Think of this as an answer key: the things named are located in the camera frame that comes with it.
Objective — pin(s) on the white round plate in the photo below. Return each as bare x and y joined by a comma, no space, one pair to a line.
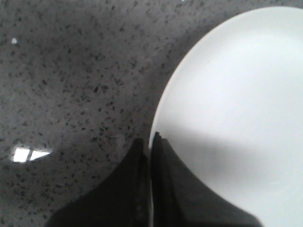
233,112

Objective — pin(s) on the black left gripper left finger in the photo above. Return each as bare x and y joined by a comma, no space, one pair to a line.
121,200

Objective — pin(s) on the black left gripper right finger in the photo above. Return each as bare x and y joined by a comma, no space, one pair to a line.
180,199

